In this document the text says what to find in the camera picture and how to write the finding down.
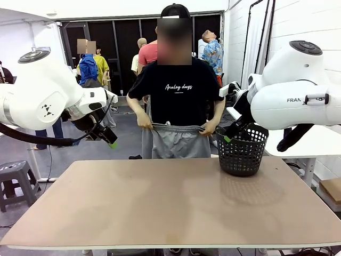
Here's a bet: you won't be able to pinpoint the person's left forearm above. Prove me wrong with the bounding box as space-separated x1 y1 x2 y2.
212 100 226 125

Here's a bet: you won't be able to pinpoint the mannequin in red top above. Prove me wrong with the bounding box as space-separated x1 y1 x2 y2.
137 39 158 70

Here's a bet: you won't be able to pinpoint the grey plastic stool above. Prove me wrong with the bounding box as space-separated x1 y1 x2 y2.
0 160 42 213

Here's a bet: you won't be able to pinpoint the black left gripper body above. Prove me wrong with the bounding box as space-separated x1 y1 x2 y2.
76 114 118 145

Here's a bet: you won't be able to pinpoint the figure in blue jeans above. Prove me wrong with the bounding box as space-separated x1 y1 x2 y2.
34 117 64 150

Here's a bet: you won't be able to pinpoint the left arm black cable sleeve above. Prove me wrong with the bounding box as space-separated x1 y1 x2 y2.
0 122 74 147

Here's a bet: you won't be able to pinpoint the black baseball cap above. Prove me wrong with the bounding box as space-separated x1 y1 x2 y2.
160 3 192 19

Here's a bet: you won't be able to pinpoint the person's right forearm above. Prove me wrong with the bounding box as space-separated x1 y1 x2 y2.
126 94 150 121

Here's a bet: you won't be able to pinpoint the person in black t-shirt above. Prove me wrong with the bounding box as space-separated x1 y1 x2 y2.
126 2 226 160

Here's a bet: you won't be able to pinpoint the black perforated plastic basket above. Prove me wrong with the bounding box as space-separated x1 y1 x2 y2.
215 123 269 177

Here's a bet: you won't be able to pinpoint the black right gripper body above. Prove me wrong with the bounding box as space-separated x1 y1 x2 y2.
225 90 254 137

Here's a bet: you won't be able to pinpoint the figure in yellow shirt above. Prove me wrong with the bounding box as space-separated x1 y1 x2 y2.
86 41 110 87

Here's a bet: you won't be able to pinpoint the mannequin blue floral shirt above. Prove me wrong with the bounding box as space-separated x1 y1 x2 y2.
201 29 225 87

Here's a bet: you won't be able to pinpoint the white curtain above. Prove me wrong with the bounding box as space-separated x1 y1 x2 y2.
242 4 270 90

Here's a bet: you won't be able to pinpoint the person's left hand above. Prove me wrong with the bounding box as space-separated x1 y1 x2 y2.
199 117 218 136

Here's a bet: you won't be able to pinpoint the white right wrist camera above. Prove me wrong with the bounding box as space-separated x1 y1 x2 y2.
218 83 233 98

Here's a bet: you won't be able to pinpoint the right arm black cable sleeve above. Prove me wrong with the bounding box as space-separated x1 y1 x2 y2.
276 124 315 153

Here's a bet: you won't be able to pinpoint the black wall pipe frame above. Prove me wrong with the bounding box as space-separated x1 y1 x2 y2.
241 0 277 90

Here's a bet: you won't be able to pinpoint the brown cardboard box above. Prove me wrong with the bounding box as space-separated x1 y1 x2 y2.
319 178 341 213

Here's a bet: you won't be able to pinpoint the white side table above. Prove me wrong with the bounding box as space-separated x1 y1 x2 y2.
226 106 341 187

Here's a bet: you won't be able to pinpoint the white background desk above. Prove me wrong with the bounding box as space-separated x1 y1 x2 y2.
26 146 58 183

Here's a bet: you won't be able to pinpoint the arm black cable sleeve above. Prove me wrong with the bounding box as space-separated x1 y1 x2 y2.
0 122 74 147
276 124 315 153

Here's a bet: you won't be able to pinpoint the grey shorts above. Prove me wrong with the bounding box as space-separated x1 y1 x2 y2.
141 121 213 160

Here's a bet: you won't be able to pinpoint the person's right hand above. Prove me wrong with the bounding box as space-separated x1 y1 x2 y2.
137 113 155 131

